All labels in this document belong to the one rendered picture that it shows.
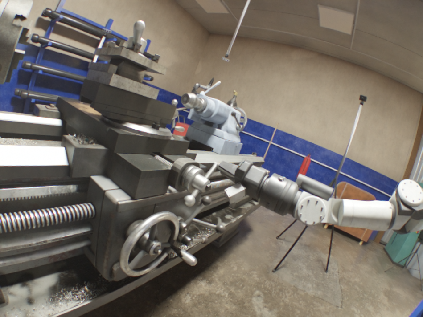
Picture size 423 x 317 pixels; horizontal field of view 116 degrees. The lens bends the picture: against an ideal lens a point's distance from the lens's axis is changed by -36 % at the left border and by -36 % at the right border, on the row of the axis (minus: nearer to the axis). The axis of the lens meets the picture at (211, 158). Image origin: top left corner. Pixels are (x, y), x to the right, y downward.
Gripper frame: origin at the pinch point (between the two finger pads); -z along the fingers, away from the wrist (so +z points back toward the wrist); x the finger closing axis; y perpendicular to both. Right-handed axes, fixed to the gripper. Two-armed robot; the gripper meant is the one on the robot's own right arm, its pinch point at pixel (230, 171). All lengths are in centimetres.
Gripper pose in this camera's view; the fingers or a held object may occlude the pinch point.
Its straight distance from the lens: 56.3
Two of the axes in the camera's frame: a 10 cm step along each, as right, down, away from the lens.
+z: 8.1, 3.8, -4.4
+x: 1.7, 5.7, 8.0
